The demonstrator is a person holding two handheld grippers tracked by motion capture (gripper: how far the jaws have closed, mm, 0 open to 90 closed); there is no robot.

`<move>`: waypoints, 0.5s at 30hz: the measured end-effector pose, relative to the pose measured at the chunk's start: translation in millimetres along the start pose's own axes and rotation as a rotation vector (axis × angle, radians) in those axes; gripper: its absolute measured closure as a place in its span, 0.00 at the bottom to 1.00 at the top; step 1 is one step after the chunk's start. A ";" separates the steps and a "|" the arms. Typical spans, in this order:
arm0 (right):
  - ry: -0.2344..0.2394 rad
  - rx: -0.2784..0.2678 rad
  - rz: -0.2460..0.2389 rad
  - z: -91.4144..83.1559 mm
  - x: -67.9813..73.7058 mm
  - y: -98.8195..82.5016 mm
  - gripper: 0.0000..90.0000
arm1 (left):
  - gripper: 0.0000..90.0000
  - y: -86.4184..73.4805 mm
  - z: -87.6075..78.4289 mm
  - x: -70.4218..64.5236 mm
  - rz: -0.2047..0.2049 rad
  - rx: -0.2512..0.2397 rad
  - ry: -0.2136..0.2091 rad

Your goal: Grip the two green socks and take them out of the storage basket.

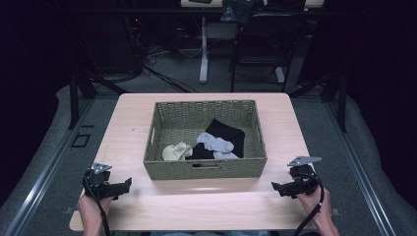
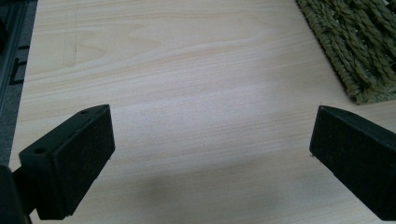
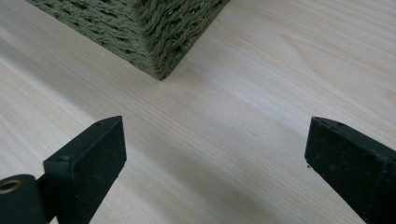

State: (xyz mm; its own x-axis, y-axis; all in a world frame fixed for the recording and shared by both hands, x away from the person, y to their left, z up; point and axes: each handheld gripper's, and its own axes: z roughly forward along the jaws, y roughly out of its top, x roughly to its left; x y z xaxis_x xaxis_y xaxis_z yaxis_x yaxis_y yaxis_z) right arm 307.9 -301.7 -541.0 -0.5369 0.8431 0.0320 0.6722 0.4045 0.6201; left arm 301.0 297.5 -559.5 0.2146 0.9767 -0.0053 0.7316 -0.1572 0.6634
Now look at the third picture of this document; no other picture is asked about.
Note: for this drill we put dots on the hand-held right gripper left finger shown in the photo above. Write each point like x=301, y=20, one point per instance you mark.
x=90, y=168

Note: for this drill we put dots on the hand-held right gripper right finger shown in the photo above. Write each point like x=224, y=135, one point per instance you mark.
x=351, y=161

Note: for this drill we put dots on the green woven basket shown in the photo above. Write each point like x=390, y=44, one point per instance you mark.
x=149, y=28

